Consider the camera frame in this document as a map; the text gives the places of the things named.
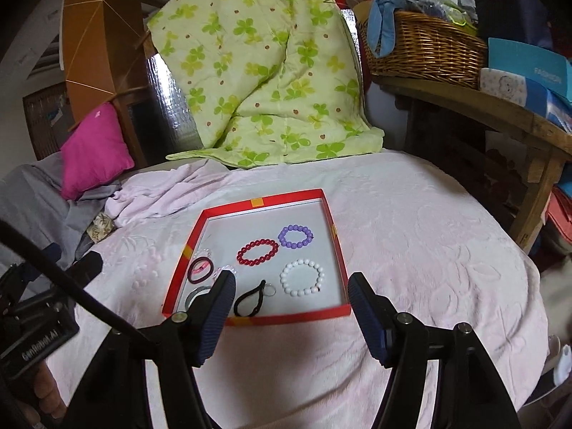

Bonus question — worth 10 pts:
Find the magenta pillow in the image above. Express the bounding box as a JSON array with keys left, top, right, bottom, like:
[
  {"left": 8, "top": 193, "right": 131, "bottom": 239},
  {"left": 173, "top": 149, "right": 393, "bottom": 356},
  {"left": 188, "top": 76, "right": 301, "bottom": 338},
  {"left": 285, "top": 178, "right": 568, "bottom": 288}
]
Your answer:
[{"left": 61, "top": 102, "right": 135, "bottom": 199}]

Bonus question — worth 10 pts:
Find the wicker basket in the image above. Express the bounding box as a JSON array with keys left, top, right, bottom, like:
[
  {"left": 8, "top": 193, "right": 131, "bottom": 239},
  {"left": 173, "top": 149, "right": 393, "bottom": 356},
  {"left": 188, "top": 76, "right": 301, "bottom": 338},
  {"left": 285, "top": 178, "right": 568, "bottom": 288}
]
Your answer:
[{"left": 358, "top": 11, "right": 488, "bottom": 89}]

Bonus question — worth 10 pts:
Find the grey cloth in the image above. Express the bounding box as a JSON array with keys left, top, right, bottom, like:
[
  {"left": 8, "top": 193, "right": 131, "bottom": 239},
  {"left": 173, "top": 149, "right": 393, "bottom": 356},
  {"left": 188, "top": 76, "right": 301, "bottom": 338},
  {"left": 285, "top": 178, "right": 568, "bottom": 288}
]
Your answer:
[{"left": 1, "top": 152, "right": 120, "bottom": 269}]

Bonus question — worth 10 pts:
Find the black hair tie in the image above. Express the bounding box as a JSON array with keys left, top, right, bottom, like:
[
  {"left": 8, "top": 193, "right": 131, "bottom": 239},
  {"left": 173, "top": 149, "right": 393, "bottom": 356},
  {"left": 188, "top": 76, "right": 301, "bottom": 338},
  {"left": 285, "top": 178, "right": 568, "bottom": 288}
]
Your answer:
[{"left": 232, "top": 279, "right": 277, "bottom": 318}]

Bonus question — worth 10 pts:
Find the floral patterned fabric piece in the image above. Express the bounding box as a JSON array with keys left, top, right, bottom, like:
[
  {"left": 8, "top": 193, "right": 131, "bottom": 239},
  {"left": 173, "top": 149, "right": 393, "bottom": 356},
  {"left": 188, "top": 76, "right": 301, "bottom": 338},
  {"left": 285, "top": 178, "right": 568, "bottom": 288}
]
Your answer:
[{"left": 86, "top": 212, "right": 116, "bottom": 243}]

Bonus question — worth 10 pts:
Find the maroon hair tie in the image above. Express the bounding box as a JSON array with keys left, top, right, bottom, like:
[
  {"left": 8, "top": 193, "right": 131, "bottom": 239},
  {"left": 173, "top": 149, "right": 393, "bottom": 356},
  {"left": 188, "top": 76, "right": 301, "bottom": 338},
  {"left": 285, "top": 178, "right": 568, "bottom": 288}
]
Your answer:
[{"left": 186, "top": 256, "right": 215, "bottom": 285}]

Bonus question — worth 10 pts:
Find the pink crystal bead bracelet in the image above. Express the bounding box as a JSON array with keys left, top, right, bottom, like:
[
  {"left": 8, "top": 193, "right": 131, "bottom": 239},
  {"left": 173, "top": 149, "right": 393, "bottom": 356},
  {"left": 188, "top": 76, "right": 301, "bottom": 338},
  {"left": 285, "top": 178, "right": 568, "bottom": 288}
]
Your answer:
[{"left": 212, "top": 264, "right": 238, "bottom": 283}]

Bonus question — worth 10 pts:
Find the silver foil insulation pad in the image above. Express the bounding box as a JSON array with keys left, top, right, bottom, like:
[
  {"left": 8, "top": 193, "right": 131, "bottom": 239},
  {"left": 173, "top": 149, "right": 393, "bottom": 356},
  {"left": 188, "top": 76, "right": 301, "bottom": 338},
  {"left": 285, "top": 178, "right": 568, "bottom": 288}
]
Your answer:
[{"left": 146, "top": 53, "right": 203, "bottom": 154}]

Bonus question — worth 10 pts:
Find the purple bead bracelet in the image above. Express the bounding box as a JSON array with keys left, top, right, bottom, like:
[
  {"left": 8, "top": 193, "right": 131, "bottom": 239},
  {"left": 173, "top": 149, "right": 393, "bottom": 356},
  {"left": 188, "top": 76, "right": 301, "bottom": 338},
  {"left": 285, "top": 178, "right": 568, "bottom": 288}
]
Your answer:
[{"left": 277, "top": 223, "right": 315, "bottom": 250}]

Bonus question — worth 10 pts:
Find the red bead bracelet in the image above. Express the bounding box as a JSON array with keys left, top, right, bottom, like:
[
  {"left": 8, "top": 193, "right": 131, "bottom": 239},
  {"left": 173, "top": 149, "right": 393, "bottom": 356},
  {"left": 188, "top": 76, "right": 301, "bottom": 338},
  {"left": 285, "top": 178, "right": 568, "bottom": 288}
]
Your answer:
[{"left": 235, "top": 237, "right": 280, "bottom": 267}]

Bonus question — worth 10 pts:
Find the grey green bangle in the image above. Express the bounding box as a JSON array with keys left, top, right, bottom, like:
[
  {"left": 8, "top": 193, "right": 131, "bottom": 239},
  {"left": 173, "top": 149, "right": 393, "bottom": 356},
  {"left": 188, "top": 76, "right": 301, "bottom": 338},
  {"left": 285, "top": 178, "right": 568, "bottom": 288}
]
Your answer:
[{"left": 184, "top": 286, "right": 210, "bottom": 312}]

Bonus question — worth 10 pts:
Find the pink white blanket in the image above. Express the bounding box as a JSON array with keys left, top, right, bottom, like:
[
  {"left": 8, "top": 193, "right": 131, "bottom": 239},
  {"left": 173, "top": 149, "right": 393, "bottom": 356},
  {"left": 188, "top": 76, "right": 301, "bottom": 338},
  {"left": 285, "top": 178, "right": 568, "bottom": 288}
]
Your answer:
[{"left": 88, "top": 150, "right": 548, "bottom": 428}]

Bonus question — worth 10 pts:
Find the person's left hand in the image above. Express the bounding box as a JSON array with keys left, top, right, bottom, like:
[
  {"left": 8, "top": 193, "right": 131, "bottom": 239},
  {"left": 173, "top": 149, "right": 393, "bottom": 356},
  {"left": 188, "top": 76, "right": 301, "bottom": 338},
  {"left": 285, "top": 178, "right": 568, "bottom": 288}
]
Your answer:
[{"left": 19, "top": 361, "right": 67, "bottom": 428}]

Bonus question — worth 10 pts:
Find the green clover quilt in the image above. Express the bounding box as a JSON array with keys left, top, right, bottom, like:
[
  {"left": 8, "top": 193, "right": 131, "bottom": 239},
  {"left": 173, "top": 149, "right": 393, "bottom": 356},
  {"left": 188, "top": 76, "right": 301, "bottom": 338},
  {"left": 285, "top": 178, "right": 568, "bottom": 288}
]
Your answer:
[{"left": 147, "top": 0, "right": 384, "bottom": 168}]

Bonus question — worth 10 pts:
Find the white bead bracelet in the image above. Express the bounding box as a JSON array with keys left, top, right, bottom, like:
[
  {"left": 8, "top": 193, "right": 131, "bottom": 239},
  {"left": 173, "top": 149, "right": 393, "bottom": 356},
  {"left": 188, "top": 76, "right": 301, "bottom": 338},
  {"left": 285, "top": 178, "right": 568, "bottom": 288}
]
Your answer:
[{"left": 279, "top": 257, "right": 326, "bottom": 299}]

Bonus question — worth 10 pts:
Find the blue cardboard box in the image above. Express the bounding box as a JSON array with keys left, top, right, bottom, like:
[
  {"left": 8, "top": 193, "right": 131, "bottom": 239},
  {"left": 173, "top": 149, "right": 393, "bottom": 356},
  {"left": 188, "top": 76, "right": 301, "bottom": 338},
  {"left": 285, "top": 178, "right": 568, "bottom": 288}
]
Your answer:
[{"left": 487, "top": 38, "right": 571, "bottom": 133}]

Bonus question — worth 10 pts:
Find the blue cloth in basket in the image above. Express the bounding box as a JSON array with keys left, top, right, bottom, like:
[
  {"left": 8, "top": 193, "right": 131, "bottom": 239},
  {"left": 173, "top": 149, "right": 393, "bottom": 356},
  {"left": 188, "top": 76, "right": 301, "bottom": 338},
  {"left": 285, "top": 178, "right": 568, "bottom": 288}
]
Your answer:
[{"left": 366, "top": 0, "right": 406, "bottom": 58}]

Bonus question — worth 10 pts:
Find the white floral box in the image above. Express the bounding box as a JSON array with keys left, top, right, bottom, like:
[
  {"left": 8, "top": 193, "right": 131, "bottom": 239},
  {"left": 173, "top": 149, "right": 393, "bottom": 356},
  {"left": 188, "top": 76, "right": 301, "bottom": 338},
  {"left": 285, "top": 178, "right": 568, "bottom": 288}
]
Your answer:
[{"left": 479, "top": 68, "right": 527, "bottom": 107}]

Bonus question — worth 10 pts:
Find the wooden side table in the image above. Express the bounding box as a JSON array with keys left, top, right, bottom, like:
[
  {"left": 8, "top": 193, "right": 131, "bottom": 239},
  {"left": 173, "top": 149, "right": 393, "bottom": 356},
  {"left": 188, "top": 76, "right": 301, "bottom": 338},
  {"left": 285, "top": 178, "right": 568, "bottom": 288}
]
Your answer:
[{"left": 372, "top": 75, "right": 571, "bottom": 252}]

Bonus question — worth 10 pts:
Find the red cardboard box lid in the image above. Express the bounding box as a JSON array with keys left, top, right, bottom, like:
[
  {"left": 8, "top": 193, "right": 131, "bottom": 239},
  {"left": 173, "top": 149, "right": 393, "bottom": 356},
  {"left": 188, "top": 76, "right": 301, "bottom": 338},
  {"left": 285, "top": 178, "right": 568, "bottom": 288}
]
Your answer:
[{"left": 162, "top": 189, "right": 351, "bottom": 325}]

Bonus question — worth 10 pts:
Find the orange wooden headboard panel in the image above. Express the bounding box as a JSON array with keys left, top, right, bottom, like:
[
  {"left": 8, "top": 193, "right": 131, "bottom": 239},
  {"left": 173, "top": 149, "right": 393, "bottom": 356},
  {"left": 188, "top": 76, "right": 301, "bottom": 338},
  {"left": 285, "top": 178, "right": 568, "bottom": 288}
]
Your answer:
[{"left": 61, "top": 0, "right": 148, "bottom": 113}]

